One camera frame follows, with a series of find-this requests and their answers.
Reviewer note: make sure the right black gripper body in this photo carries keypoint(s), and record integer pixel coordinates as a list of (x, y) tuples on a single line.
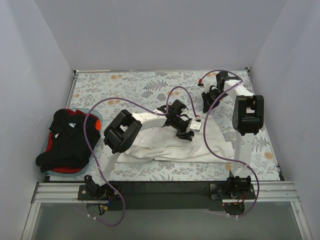
[(206, 99)]

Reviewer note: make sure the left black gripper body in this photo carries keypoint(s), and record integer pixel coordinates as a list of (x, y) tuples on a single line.
[(183, 128)]

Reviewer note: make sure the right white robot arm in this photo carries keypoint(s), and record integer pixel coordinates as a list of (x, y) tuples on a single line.
[(247, 120)]

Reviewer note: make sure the aluminium frame rail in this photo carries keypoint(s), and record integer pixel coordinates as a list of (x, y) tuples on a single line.
[(58, 192)]

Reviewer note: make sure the floral patterned table cloth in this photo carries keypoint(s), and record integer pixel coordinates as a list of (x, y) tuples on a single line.
[(150, 89)]

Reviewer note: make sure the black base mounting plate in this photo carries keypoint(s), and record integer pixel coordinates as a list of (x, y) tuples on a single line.
[(174, 195)]

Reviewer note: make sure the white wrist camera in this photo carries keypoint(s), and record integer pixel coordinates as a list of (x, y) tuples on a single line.
[(195, 125), (204, 84)]

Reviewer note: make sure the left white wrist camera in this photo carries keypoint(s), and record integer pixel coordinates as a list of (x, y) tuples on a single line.
[(195, 125)]

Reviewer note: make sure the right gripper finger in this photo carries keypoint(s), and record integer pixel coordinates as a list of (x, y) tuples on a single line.
[(206, 105), (211, 104)]

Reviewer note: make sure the white t shirt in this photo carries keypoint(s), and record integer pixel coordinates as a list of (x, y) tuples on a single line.
[(162, 144)]

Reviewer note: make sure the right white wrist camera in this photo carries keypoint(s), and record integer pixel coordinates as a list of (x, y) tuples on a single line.
[(204, 84)]

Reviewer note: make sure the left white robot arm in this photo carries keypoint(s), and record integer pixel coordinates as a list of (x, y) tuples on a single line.
[(121, 133)]

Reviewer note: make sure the light blue t shirt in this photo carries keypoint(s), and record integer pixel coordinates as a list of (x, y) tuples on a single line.
[(63, 173)]

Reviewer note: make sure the black t shirt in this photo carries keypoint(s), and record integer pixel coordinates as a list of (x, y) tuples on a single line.
[(67, 140)]

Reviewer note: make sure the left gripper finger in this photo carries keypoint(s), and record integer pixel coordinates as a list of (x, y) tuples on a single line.
[(181, 134), (188, 135)]

